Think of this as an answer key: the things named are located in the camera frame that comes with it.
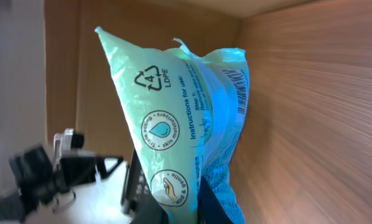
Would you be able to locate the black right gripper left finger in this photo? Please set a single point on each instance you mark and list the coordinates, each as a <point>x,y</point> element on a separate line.
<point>137,202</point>

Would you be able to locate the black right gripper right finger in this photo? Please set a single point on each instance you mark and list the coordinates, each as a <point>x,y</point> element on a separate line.
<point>210,210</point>

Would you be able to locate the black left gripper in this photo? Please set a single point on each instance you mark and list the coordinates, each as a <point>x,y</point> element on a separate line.
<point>41,179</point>

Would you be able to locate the mint wet wipes pack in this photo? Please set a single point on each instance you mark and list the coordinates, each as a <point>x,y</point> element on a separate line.
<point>185,114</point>

